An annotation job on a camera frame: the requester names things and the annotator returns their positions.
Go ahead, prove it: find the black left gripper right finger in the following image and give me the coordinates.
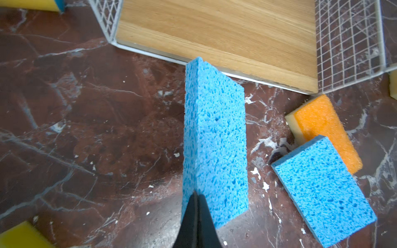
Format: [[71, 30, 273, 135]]
[[197, 195, 222, 248]]

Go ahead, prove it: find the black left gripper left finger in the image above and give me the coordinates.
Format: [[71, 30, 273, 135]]
[[173, 191, 198, 248]]

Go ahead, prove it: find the blue cellulose sponge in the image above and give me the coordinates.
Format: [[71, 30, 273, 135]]
[[182, 57, 249, 229], [271, 135, 377, 248]]

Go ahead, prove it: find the orange scrub sponge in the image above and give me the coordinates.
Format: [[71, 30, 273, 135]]
[[285, 95, 363, 175], [389, 70, 397, 100]]

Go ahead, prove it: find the yellow foam sponge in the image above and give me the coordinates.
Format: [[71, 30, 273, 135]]
[[1, 221, 55, 248]]

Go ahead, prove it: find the yellow sponge blue backing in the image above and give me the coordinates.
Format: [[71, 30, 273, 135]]
[[1, 0, 65, 12]]

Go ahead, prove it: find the white wire wooden shelf rack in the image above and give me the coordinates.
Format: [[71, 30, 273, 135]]
[[90, 1, 397, 95]]

